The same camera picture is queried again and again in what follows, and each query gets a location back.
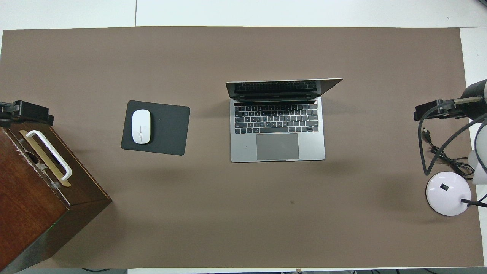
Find grey aluminium laptop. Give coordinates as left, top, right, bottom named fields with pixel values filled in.
left=225, top=78, right=343, bottom=163

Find brass handle plate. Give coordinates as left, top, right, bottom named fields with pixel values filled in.
left=19, top=129, right=72, bottom=188

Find brown paper table cover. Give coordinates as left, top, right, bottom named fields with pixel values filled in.
left=0, top=26, right=485, bottom=269

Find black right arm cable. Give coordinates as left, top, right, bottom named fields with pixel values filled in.
left=418, top=101, right=487, bottom=176

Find dark brown wooden box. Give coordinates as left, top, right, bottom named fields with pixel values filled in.
left=0, top=110, right=113, bottom=273

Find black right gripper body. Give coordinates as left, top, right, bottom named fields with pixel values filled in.
left=442, top=79, right=487, bottom=119

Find black lamp power cable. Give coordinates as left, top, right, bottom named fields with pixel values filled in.
left=422, top=129, right=487, bottom=208

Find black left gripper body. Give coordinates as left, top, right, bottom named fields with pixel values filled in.
left=0, top=101, right=18, bottom=128

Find white computer mouse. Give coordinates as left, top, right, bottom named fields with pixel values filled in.
left=131, top=109, right=151, bottom=145

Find white box handle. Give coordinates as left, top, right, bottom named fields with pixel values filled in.
left=26, top=130, right=73, bottom=181

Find white desk lamp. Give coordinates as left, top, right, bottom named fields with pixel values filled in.
left=425, top=148, right=487, bottom=217

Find black mouse pad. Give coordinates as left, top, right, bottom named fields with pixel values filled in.
left=121, top=100, right=191, bottom=156

